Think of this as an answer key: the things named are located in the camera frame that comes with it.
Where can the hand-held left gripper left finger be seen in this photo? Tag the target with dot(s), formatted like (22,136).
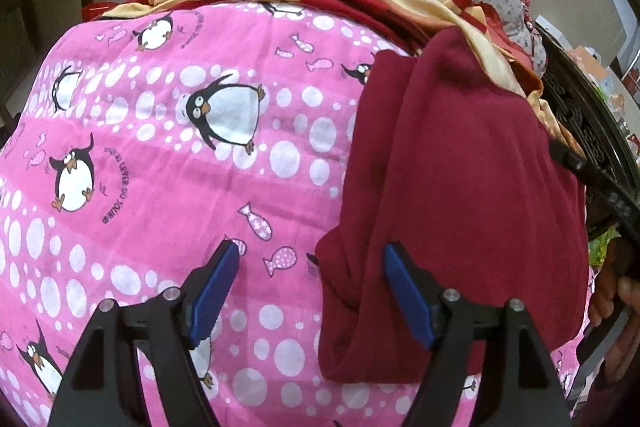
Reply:
(215,292)

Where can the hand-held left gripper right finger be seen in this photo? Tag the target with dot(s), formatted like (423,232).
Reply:
(407,297)

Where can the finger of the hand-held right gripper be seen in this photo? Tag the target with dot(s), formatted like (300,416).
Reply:
(600,187)

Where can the dark red garment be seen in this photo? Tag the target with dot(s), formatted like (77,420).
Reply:
(450,182)

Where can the person's right hand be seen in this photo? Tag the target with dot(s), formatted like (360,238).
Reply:
(627,294)

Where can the pile of colourful packets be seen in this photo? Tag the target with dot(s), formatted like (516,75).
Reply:
(610,77)

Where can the pink penguin print blanket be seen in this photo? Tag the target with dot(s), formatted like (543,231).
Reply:
(150,157)

